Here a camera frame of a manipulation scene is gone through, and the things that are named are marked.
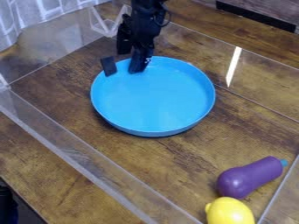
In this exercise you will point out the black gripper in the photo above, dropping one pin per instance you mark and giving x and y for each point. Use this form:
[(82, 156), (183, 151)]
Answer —
[(137, 32)]

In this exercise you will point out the small black tab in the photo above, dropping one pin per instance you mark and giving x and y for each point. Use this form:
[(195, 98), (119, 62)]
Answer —
[(109, 65)]

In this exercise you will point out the blue round plate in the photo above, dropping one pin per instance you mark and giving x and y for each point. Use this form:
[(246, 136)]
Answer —
[(157, 103)]

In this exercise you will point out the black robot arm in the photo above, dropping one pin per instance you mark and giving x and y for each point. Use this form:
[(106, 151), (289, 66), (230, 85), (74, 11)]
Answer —
[(147, 4)]

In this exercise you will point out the white patterned curtain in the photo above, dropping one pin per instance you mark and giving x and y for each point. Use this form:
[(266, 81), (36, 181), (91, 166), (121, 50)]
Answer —
[(23, 13)]

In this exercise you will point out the purple toy eggplant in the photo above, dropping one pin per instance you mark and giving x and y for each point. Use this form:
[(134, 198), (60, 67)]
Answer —
[(239, 181)]

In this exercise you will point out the yellow toy lemon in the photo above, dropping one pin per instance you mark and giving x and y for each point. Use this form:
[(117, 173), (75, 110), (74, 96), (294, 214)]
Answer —
[(229, 211)]

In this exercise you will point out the clear acrylic enclosure wall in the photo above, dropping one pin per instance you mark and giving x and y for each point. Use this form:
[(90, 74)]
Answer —
[(84, 173)]

